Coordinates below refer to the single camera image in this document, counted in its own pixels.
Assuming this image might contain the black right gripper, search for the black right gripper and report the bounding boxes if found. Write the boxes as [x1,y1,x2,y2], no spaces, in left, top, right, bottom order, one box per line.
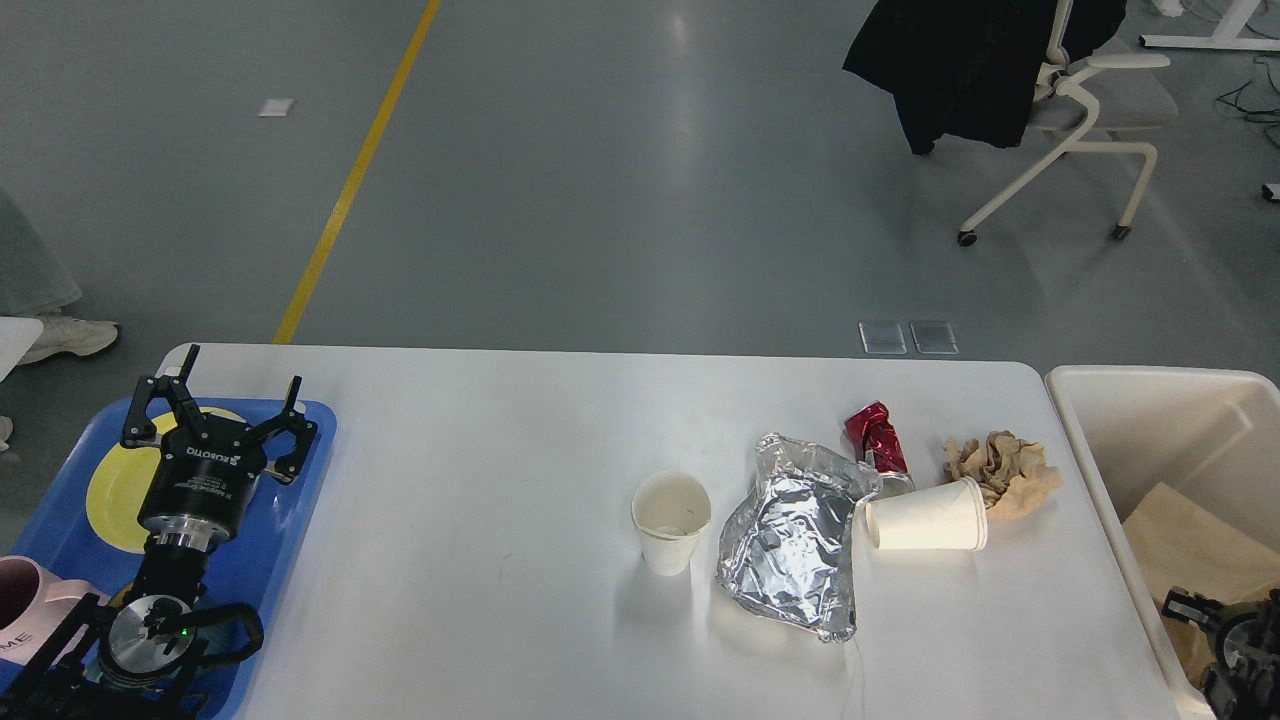
[1161,588,1279,719]

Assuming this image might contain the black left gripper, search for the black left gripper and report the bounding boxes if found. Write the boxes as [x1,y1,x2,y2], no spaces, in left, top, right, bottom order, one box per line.
[122,345,321,553]

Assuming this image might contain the brown paper bag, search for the brown paper bag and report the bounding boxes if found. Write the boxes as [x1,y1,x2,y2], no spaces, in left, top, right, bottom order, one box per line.
[1120,482,1280,682]

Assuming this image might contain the yellow plate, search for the yellow plate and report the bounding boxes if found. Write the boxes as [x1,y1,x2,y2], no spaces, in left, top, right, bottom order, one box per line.
[84,446,229,553]

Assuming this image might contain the pink mug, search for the pink mug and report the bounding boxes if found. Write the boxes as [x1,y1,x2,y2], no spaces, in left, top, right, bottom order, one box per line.
[1,555,100,666]

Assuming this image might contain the silver foil bag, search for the silver foil bag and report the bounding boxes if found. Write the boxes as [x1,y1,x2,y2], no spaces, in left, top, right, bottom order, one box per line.
[716,433,884,643]

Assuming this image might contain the white paper cup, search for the white paper cup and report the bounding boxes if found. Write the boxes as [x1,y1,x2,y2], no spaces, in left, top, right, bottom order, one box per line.
[631,470,712,577]

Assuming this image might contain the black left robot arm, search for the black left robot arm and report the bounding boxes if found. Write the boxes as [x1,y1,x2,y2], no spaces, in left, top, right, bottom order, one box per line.
[3,346,337,719]

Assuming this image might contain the blue plastic tray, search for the blue plastic tray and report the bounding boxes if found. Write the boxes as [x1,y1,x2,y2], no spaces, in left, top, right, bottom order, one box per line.
[9,398,339,719]

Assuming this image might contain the white waste bin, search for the white waste bin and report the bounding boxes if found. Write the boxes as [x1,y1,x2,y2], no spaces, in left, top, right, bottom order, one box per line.
[1046,366,1279,719]

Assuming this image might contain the crumpled brown paper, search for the crumpled brown paper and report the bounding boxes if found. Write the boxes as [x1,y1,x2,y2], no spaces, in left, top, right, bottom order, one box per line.
[943,430,1062,521]

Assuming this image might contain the person in light clothes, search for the person in light clothes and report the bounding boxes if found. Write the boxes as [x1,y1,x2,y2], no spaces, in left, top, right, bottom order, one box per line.
[1,191,120,365]

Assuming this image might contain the white tissue block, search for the white tissue block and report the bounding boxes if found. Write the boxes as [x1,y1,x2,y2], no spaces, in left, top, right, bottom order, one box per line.
[865,478,989,551]

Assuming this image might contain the crushed red can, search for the crushed red can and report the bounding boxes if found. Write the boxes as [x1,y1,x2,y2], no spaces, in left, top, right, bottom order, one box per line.
[844,401,915,497]

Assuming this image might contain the right floor outlet plate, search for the right floor outlet plate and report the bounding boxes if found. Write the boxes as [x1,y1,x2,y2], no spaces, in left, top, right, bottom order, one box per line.
[909,320,959,355]

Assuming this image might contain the floor outlet plate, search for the floor outlet plate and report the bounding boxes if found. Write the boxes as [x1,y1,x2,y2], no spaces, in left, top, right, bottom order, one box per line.
[858,322,908,356]
[909,320,959,355]

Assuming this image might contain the left floor outlet plate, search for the left floor outlet plate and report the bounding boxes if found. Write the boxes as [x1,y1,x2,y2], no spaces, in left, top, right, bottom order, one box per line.
[858,322,908,356]

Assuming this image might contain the white office chair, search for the white office chair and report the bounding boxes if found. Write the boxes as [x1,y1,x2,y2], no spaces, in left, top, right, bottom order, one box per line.
[956,1,1178,247]

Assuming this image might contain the black jacket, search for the black jacket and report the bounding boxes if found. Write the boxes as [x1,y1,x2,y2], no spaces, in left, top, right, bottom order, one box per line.
[842,0,1129,158]

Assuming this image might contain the white desk leg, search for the white desk leg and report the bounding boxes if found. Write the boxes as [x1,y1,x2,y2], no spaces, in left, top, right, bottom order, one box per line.
[1138,1,1279,53]

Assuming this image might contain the black floor cable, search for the black floor cable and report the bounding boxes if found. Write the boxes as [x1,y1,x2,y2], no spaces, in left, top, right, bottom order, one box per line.
[1213,55,1280,151]

